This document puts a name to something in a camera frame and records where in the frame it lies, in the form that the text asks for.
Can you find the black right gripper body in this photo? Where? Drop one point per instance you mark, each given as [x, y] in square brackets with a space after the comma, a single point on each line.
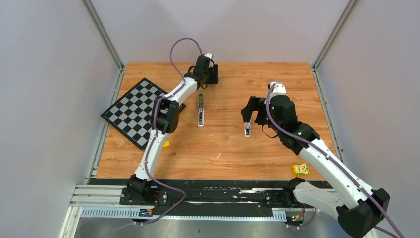
[265, 117]

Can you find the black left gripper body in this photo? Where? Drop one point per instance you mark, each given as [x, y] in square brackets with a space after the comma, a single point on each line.
[208, 75]

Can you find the grey white stapler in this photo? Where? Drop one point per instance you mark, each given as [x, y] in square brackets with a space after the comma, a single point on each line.
[201, 110]

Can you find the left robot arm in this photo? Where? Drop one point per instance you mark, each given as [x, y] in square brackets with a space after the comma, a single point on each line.
[165, 119]

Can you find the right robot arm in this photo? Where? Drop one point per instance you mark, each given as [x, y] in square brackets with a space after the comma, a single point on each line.
[357, 206]

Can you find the yellow green toy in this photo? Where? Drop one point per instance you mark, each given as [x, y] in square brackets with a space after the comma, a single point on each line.
[300, 169]

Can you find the black white checkerboard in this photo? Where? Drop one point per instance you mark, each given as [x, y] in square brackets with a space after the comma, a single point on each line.
[131, 114]

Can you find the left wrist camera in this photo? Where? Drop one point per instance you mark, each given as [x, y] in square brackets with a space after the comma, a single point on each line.
[208, 55]

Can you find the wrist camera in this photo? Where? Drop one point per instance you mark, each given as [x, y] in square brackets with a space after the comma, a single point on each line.
[276, 88]
[208, 55]

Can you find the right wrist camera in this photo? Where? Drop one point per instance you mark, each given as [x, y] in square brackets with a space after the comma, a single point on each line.
[276, 88]

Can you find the left aluminium frame post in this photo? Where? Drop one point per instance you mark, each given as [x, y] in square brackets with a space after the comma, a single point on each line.
[90, 8]

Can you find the aluminium frame post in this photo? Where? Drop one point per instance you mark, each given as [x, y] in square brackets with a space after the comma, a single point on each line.
[90, 8]
[334, 33]

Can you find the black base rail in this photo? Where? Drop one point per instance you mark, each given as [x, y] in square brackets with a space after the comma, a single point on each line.
[212, 199]

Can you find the right aluminium frame post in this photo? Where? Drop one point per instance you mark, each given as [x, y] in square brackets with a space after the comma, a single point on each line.
[334, 33]

